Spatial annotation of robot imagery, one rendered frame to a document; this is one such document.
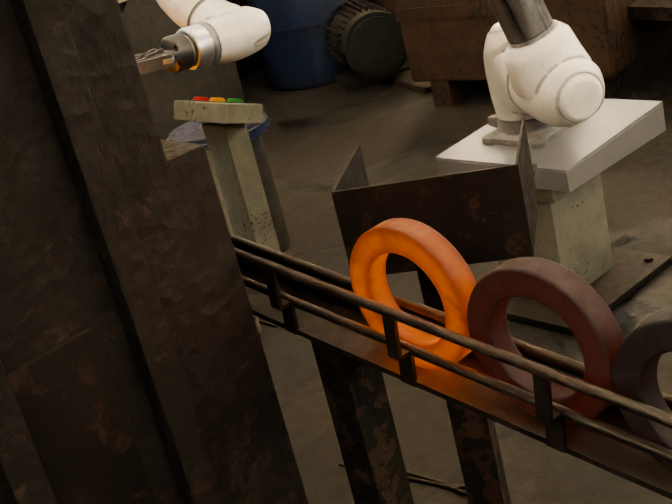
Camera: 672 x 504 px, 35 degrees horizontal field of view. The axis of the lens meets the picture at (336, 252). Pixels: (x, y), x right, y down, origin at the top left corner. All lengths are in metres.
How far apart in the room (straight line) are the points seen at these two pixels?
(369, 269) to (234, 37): 1.07
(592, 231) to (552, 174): 0.33
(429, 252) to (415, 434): 1.12
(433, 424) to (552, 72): 0.77
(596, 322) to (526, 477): 1.03
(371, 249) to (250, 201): 1.56
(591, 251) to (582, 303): 1.59
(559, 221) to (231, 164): 0.84
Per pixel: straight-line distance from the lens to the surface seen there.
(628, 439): 1.07
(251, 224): 2.78
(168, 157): 1.29
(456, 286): 1.15
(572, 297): 1.05
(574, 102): 2.23
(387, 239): 1.19
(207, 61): 2.20
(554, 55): 2.24
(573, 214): 2.56
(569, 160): 2.36
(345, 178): 1.56
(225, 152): 2.74
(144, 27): 4.25
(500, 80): 2.43
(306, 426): 2.36
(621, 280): 2.66
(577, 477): 2.03
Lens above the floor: 1.20
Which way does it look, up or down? 22 degrees down
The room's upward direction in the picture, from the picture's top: 14 degrees counter-clockwise
